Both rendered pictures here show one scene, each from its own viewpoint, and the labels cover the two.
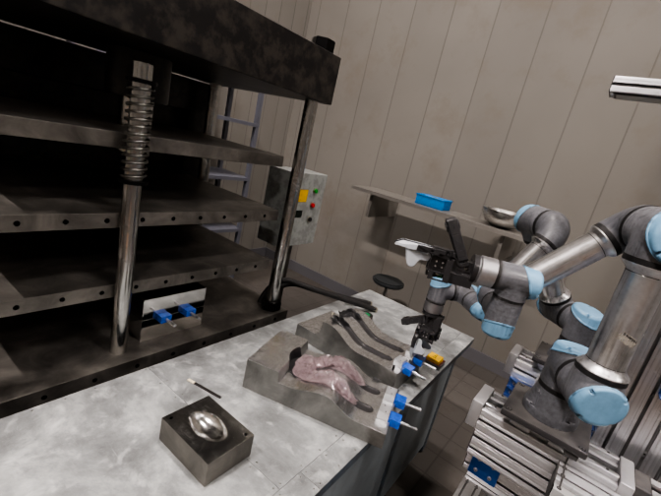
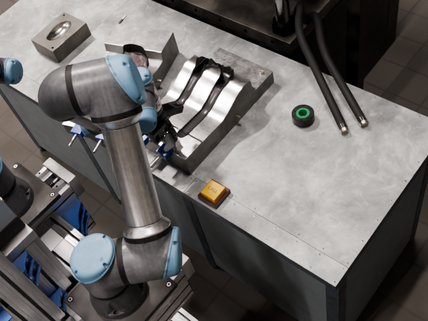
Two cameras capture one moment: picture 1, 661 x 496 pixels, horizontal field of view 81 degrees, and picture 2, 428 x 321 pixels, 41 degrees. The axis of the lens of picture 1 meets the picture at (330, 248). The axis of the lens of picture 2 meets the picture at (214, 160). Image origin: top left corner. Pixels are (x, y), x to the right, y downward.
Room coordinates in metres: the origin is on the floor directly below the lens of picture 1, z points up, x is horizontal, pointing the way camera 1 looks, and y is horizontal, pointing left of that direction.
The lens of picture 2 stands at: (1.99, -1.59, 2.43)
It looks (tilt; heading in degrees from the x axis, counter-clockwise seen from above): 53 degrees down; 109
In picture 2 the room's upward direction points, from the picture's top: 17 degrees counter-clockwise
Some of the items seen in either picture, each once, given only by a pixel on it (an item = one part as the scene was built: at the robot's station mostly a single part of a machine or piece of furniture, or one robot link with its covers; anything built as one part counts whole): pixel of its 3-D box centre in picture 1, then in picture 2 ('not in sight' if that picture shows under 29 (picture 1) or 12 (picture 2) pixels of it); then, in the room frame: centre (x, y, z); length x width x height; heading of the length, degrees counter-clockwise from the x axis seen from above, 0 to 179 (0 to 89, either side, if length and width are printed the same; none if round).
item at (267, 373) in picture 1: (325, 381); (121, 81); (1.20, -0.09, 0.85); 0.50 x 0.26 x 0.11; 74
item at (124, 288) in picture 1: (125, 269); not in sight; (1.20, 0.66, 1.10); 0.05 x 0.05 x 1.30
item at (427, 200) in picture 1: (433, 202); not in sight; (3.34, -0.76, 1.36); 0.27 x 0.18 x 0.09; 56
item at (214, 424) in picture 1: (207, 436); (61, 37); (0.86, 0.21, 0.83); 0.20 x 0.15 x 0.07; 57
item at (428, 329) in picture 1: (429, 325); (153, 121); (1.44, -0.46, 1.05); 0.09 x 0.08 x 0.12; 57
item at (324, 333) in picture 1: (359, 339); (203, 100); (1.54, -0.21, 0.87); 0.50 x 0.26 x 0.14; 57
